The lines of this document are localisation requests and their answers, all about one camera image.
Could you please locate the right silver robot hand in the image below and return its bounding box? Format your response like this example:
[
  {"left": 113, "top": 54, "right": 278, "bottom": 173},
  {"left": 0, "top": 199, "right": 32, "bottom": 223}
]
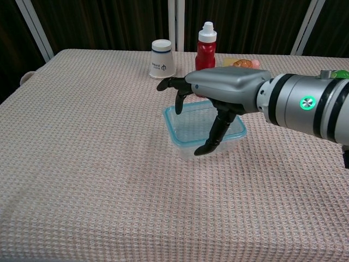
[{"left": 156, "top": 67, "right": 273, "bottom": 157}]

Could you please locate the teal container lid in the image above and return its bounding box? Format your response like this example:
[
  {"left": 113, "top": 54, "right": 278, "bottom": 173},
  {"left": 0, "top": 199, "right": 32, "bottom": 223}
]
[{"left": 163, "top": 101, "right": 248, "bottom": 147}]

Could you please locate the clear plastic container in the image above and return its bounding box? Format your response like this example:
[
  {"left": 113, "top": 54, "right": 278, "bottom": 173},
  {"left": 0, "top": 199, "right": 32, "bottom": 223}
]
[{"left": 171, "top": 136, "right": 241, "bottom": 161}]

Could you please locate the orange pink turtle toy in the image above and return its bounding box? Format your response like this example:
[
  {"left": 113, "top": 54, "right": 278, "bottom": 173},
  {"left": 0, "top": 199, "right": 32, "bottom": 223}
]
[{"left": 233, "top": 58, "right": 261, "bottom": 70}]

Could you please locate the red bottle white cap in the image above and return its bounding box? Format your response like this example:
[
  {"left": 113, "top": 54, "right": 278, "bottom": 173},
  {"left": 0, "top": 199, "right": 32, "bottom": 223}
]
[{"left": 195, "top": 21, "right": 218, "bottom": 72}]

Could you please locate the white paper cup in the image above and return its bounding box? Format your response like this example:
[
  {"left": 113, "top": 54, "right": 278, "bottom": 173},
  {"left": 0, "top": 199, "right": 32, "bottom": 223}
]
[{"left": 148, "top": 39, "right": 176, "bottom": 80}]

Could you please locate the green plastic drink bottle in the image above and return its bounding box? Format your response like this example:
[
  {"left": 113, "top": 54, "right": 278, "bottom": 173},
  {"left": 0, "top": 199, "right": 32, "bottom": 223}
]
[{"left": 330, "top": 69, "right": 349, "bottom": 80}]

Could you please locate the pink waffle tablecloth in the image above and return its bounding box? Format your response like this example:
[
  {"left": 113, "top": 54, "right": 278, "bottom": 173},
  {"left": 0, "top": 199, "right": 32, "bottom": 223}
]
[{"left": 0, "top": 49, "right": 349, "bottom": 262}]

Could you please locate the white frame post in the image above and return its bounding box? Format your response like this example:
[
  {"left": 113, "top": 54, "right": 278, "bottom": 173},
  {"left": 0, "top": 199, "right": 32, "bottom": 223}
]
[
  {"left": 15, "top": 0, "right": 55, "bottom": 62},
  {"left": 167, "top": 0, "right": 185, "bottom": 52},
  {"left": 290, "top": 0, "right": 327, "bottom": 56}
]

